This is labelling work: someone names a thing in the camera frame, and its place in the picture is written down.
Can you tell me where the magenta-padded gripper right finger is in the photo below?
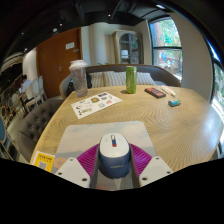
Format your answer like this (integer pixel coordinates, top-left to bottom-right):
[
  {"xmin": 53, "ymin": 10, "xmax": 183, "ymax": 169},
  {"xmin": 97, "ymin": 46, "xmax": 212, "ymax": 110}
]
[{"xmin": 128, "ymin": 143, "xmax": 174, "ymax": 189}]

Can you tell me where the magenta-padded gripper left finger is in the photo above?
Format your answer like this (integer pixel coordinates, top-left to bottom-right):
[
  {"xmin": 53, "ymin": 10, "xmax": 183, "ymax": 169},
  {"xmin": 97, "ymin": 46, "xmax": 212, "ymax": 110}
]
[{"xmin": 54, "ymin": 143, "xmax": 101, "ymax": 190}]

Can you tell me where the blue and white computer mouse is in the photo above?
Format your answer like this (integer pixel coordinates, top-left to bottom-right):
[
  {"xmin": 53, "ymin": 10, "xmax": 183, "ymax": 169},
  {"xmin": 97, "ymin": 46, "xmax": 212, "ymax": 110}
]
[{"xmin": 98, "ymin": 132, "xmax": 132, "ymax": 179}]

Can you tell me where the sky print mouse pad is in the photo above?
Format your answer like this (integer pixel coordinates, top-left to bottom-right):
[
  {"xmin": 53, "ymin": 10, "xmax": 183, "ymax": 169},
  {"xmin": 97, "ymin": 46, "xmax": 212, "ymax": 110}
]
[{"xmin": 51, "ymin": 120, "xmax": 158, "ymax": 175}]

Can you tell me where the yellow square sticker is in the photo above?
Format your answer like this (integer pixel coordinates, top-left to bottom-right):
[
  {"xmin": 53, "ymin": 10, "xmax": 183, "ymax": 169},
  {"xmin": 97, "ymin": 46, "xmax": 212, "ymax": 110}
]
[{"xmin": 30, "ymin": 150, "xmax": 56, "ymax": 173}]

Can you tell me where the grey tufted armchair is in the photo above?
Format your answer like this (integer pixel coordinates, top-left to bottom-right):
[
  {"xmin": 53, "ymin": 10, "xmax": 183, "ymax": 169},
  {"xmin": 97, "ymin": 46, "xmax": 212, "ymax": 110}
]
[{"xmin": 16, "ymin": 98, "xmax": 66, "ymax": 163}]

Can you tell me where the white sticker sheet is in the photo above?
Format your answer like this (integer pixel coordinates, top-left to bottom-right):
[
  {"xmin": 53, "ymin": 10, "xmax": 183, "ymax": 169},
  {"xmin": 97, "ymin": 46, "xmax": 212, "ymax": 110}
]
[{"xmin": 70, "ymin": 91, "xmax": 123, "ymax": 120}]

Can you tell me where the teal small pack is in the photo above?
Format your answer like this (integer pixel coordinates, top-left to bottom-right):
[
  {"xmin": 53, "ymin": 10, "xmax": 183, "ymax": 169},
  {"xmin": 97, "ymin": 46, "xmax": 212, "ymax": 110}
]
[{"xmin": 167, "ymin": 99, "xmax": 182, "ymax": 108}]

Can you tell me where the black and orange flat box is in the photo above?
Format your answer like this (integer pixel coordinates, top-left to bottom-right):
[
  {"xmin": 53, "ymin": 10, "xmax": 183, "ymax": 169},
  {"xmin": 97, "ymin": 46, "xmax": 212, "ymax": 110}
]
[{"xmin": 144, "ymin": 87, "xmax": 167, "ymax": 100}]

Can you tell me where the clear wrapped snack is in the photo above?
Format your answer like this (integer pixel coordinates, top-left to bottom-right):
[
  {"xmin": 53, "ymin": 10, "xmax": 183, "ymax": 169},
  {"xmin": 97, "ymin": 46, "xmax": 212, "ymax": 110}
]
[{"xmin": 160, "ymin": 85, "xmax": 177, "ymax": 98}]

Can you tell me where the clear plastic tumbler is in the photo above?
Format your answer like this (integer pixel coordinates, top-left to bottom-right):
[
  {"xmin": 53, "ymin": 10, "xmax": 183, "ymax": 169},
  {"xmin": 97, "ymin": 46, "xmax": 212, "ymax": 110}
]
[{"xmin": 68, "ymin": 59, "xmax": 89, "ymax": 98}]

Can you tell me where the green drink can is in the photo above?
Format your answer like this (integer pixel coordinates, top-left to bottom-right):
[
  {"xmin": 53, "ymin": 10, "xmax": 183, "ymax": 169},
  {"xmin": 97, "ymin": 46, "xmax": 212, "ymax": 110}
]
[{"xmin": 125, "ymin": 65, "xmax": 138, "ymax": 95}]

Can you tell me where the striped cushion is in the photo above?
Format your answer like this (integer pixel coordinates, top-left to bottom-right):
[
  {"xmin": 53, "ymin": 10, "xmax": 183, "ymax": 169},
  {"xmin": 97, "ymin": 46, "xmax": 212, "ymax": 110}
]
[
  {"xmin": 89, "ymin": 71, "xmax": 107, "ymax": 89},
  {"xmin": 103, "ymin": 70, "xmax": 156, "ymax": 88}
]

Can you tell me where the brown curved sofa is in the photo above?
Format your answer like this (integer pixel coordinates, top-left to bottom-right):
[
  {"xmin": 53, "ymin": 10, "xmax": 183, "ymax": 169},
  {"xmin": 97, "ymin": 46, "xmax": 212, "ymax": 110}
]
[{"xmin": 59, "ymin": 63, "xmax": 182, "ymax": 99}]

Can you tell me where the person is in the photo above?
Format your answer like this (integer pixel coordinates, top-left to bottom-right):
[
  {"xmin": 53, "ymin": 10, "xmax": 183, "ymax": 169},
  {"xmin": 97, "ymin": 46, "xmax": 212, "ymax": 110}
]
[{"xmin": 19, "ymin": 74, "xmax": 33, "ymax": 94}]

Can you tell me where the orange-brown wooden door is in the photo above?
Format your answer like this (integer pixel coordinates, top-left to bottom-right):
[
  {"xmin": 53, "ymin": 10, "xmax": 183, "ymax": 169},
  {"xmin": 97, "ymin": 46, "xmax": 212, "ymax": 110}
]
[{"xmin": 35, "ymin": 27, "xmax": 83, "ymax": 99}]

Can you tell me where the wooden glass-door cabinet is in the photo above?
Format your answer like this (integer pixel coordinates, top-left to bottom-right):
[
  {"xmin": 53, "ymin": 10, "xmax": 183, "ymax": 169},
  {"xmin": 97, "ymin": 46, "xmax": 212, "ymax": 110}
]
[{"xmin": 112, "ymin": 29, "xmax": 144, "ymax": 65}]

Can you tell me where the white door sign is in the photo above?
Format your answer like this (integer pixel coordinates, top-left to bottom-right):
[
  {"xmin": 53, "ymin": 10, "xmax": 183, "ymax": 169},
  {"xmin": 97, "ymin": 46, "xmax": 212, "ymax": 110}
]
[{"xmin": 65, "ymin": 41, "xmax": 76, "ymax": 51}]

